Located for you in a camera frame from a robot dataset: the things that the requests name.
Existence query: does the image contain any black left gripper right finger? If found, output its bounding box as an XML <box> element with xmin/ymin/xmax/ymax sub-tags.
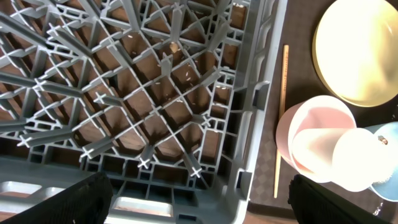
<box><xmin>288</xmin><ymin>174</ymin><xmax>388</xmax><ymax>224</ymax></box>

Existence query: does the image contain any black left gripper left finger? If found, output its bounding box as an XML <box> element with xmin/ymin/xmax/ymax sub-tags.
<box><xmin>3</xmin><ymin>172</ymin><xmax>113</xmax><ymax>224</ymax></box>

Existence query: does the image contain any white cup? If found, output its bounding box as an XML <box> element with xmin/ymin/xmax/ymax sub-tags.
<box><xmin>292</xmin><ymin>128</ymin><xmax>397</xmax><ymax>192</ymax></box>

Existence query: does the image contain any light blue bowl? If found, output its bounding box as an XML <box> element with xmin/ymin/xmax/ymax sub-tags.
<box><xmin>366</xmin><ymin>121</ymin><xmax>397</xmax><ymax>202</ymax></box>

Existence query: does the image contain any pink bowl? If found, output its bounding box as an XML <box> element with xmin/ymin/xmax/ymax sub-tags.
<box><xmin>275</xmin><ymin>95</ymin><xmax>356</xmax><ymax>183</ymax></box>

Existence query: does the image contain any dark brown serving tray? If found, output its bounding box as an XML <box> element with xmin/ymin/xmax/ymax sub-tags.
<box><xmin>244</xmin><ymin>0</ymin><xmax>397</xmax><ymax>223</ymax></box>

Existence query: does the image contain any grey plastic dish rack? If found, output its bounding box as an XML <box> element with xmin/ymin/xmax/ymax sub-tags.
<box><xmin>1</xmin><ymin>0</ymin><xmax>287</xmax><ymax>223</ymax></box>

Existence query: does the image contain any wooden chopstick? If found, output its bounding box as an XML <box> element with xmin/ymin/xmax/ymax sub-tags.
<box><xmin>273</xmin><ymin>44</ymin><xmax>290</xmax><ymax>199</ymax></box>

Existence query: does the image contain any yellow plate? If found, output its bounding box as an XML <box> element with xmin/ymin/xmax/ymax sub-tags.
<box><xmin>312</xmin><ymin>0</ymin><xmax>397</xmax><ymax>107</ymax></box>

